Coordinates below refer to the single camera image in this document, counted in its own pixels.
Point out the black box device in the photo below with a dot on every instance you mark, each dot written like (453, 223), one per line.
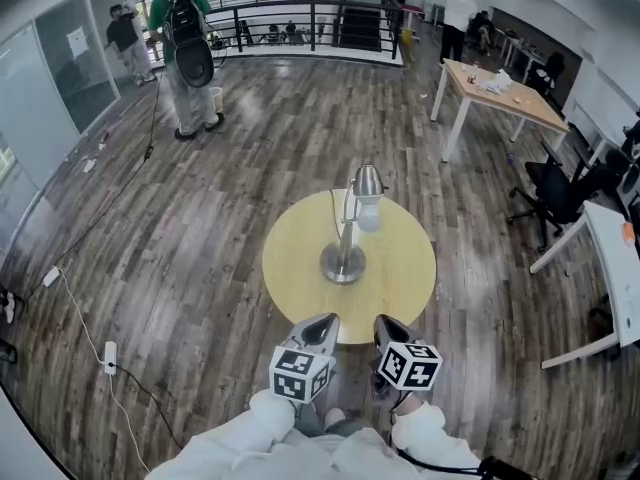
(500, 470)

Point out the yellow bin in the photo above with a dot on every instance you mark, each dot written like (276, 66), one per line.
(408, 35)

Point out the person's white clothed torso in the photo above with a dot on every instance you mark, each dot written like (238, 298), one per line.
(320, 455)

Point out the dark staircase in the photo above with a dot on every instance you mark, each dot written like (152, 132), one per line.
(361, 28)

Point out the white desk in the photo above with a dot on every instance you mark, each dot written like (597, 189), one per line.
(612, 258)

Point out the cream waste basket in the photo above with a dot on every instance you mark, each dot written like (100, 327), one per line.
(216, 98)

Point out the black metal railing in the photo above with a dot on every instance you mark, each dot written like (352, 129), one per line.
(313, 28)

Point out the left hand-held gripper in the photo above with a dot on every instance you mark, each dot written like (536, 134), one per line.
(295, 375)

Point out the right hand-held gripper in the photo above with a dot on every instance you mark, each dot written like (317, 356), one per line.
(407, 368)

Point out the person's left forearm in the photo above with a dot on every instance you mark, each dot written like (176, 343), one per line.
(235, 433)

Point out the white table with dark edge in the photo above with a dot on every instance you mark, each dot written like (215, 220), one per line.
(15, 453)

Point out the white power adapter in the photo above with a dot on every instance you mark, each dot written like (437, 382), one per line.
(50, 276)

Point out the person's right leg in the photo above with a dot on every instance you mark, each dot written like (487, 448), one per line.
(357, 427)

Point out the white paper notice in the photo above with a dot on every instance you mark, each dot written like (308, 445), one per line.
(78, 42)

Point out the white power strip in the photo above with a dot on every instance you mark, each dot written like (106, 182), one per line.
(110, 355)

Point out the small orange item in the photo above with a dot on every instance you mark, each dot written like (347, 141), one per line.
(628, 231)

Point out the person's right forearm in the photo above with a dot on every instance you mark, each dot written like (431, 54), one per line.
(425, 428)

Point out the person's right shoe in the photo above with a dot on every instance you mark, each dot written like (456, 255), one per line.
(335, 418)

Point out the white paper scrap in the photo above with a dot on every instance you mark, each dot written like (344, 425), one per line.
(89, 165)

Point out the silver metal desk lamp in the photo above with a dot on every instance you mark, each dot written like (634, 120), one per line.
(344, 263)

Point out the round yellow wooden table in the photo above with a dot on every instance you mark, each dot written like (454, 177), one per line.
(400, 268)

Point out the dark bag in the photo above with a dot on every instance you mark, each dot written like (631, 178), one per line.
(600, 318)

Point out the wooden table with white legs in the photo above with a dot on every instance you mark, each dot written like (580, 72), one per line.
(530, 108)

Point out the white tissue pile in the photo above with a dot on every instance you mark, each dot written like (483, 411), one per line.
(497, 82)

